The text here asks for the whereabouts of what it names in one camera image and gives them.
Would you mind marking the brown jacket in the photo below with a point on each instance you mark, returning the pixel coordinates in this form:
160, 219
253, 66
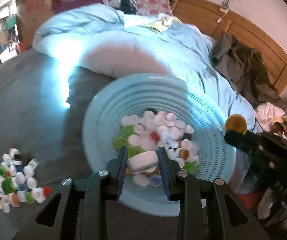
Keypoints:
245, 70

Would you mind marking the white jar lid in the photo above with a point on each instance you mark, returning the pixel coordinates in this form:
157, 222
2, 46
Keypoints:
142, 162

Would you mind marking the patterned pink pillow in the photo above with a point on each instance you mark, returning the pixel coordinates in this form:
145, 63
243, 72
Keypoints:
152, 7

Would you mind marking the light blue plastic basket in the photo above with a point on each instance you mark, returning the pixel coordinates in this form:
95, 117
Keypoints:
148, 111

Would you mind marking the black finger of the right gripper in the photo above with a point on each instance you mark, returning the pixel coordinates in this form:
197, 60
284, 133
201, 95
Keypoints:
266, 144

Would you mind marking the orange bottle cap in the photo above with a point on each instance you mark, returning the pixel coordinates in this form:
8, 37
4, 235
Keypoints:
236, 123

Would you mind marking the red bottle cap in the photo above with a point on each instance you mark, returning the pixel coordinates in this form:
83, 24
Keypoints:
47, 191

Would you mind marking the light blue duvet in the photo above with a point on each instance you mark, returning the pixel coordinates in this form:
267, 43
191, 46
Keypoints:
108, 41

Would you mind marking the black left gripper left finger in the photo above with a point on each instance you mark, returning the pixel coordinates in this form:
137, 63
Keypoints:
104, 185

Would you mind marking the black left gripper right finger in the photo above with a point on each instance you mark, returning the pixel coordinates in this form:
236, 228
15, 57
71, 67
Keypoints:
179, 185

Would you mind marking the wooden headboard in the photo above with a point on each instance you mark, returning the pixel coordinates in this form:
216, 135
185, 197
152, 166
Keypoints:
210, 20

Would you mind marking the cardboard box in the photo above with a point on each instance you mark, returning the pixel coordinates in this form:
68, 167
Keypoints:
31, 15

